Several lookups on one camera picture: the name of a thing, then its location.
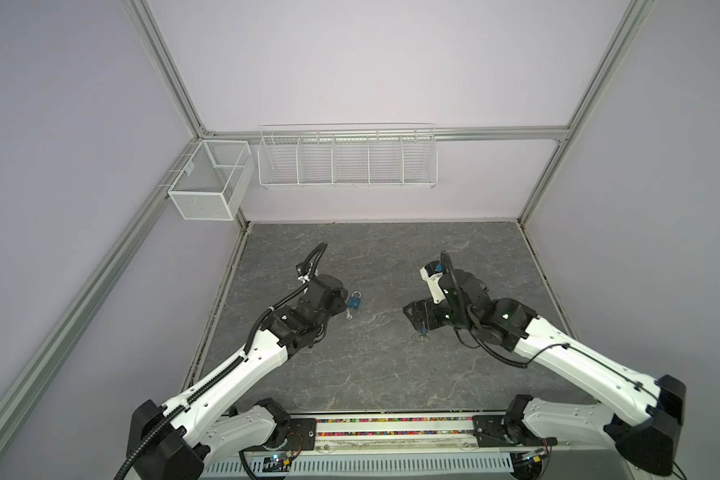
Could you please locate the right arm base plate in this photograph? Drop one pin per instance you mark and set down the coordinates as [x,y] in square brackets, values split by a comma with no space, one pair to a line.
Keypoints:
[495,431]

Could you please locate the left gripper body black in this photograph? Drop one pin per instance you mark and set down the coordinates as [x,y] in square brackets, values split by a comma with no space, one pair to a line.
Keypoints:
[340,308]

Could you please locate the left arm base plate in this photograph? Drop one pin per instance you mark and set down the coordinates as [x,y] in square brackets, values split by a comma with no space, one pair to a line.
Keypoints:
[295,434]

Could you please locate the white mesh box basket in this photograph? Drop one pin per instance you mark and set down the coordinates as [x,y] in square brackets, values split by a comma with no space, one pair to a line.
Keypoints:
[213,181]

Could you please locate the large blue padlock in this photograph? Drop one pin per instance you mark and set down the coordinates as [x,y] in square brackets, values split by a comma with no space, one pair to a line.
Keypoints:
[354,301]

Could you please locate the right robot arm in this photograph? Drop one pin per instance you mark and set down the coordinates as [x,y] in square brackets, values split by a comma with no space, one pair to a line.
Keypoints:
[638,416]

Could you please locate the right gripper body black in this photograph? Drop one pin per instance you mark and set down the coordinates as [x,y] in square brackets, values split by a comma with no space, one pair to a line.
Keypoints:
[440,315]

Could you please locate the white wire shelf basket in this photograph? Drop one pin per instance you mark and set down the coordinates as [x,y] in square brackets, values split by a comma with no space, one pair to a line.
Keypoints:
[348,156]

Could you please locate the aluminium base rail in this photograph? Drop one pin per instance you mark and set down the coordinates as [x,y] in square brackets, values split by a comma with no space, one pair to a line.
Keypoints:
[396,433]

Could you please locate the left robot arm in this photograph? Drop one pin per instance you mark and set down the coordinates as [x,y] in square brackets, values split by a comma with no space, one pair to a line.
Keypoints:
[181,437]

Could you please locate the white vented cable duct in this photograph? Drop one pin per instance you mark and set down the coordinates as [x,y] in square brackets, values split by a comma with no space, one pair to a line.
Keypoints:
[383,465]

